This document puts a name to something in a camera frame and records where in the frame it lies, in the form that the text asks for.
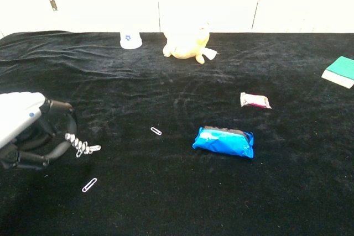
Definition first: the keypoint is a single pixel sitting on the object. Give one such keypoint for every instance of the silver beaded magnetic stick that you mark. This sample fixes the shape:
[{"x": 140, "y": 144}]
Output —
[{"x": 77, "y": 143}]

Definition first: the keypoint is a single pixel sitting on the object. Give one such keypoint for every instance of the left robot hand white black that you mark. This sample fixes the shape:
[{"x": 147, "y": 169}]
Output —
[{"x": 19, "y": 117}]

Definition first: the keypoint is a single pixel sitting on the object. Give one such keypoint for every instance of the black velvet tablecloth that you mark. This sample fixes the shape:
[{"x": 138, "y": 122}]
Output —
[{"x": 177, "y": 191}]

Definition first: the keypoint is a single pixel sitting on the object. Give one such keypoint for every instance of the green yellow scouring sponge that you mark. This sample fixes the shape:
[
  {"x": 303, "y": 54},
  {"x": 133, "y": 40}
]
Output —
[{"x": 341, "y": 70}]

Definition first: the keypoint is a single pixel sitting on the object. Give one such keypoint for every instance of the yellow plush toy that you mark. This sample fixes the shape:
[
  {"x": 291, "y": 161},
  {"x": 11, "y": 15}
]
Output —
[{"x": 186, "y": 44}]

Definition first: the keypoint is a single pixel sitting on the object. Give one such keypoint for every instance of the small red snack packet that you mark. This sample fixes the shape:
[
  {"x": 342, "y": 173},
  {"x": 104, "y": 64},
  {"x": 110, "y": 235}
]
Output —
[{"x": 254, "y": 100}]

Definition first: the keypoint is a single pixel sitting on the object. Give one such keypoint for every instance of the blue snack package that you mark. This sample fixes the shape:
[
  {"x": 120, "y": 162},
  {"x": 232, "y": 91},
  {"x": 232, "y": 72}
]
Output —
[{"x": 224, "y": 143}]

